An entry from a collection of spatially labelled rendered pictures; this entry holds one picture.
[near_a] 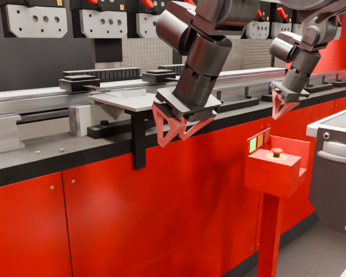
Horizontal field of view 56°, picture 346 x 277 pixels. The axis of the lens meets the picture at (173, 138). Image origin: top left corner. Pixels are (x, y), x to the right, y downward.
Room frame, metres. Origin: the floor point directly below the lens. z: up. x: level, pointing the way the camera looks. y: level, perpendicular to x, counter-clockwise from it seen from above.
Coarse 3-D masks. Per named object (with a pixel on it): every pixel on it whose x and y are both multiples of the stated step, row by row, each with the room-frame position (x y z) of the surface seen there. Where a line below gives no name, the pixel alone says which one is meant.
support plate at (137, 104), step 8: (88, 96) 1.02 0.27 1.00; (96, 96) 1.01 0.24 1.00; (104, 96) 1.01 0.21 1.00; (112, 96) 1.01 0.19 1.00; (144, 96) 1.01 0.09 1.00; (152, 96) 1.01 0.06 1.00; (112, 104) 0.91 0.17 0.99; (120, 104) 0.88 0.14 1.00; (128, 104) 0.87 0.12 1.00; (136, 104) 0.87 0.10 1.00; (144, 104) 0.87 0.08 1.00
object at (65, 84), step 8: (64, 80) 1.24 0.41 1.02; (72, 80) 1.21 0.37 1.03; (80, 80) 1.23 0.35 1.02; (88, 80) 1.25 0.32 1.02; (96, 80) 1.26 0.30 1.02; (64, 88) 1.24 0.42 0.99; (72, 88) 1.20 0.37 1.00; (80, 88) 1.22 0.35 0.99; (88, 88) 1.19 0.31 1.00; (96, 88) 1.15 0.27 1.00; (104, 88) 1.15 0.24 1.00
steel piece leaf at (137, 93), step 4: (124, 92) 0.98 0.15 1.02; (128, 92) 0.98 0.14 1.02; (132, 92) 0.99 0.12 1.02; (136, 92) 1.00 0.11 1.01; (140, 92) 1.01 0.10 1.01; (144, 92) 1.02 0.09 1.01; (116, 96) 1.00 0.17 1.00; (120, 96) 1.00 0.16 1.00; (124, 96) 0.98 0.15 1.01; (128, 96) 0.98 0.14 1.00; (132, 96) 0.99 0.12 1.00; (136, 96) 1.00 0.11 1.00; (140, 96) 1.01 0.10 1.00
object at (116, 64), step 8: (96, 40) 1.06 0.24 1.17; (104, 40) 1.08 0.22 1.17; (112, 40) 1.09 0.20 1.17; (120, 40) 1.12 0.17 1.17; (96, 48) 1.06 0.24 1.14; (104, 48) 1.08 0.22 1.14; (112, 48) 1.09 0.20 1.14; (120, 48) 1.11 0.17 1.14; (96, 56) 1.05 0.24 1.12; (104, 56) 1.07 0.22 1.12; (112, 56) 1.09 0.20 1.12; (120, 56) 1.11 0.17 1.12; (96, 64) 1.06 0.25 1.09; (104, 64) 1.08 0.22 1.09; (112, 64) 1.10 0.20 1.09; (120, 64) 1.12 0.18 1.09
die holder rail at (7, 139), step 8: (0, 120) 0.84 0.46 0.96; (8, 120) 0.85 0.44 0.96; (16, 120) 0.86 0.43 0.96; (0, 128) 0.84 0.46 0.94; (8, 128) 0.85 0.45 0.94; (16, 128) 0.86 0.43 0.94; (0, 136) 0.83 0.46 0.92; (8, 136) 0.85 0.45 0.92; (16, 136) 0.86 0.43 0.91; (0, 144) 0.83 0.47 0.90; (8, 144) 0.85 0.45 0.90; (16, 144) 0.86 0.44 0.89; (24, 144) 0.87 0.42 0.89; (0, 152) 0.83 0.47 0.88
